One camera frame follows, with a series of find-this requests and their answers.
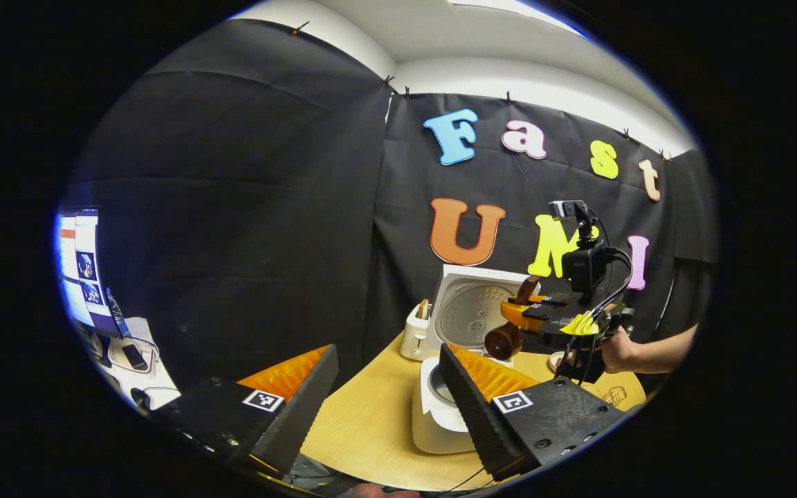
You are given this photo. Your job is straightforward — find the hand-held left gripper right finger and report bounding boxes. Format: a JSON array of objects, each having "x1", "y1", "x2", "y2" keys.
[{"x1": 439, "y1": 344, "x2": 624, "y2": 481}]

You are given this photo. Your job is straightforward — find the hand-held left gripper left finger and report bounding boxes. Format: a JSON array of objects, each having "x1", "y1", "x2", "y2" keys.
[{"x1": 149, "y1": 344, "x2": 339, "y2": 478}]

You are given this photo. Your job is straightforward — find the brown wooden spoon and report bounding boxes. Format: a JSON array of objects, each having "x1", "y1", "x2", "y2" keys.
[{"x1": 485, "y1": 275, "x2": 541, "y2": 360}]

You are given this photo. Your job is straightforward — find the white rice cooker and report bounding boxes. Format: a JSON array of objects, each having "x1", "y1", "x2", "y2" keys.
[{"x1": 412, "y1": 265, "x2": 542, "y2": 454}]

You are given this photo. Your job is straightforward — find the white toaster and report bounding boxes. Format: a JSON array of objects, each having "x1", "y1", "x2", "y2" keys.
[{"x1": 401, "y1": 304, "x2": 441, "y2": 362}]

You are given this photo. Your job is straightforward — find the white side desk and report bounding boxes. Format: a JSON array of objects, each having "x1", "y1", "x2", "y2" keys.
[{"x1": 77, "y1": 315, "x2": 181, "y2": 412}]

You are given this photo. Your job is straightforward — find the computer monitor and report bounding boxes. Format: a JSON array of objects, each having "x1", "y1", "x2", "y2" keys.
[{"x1": 58, "y1": 206, "x2": 121, "y2": 338}]

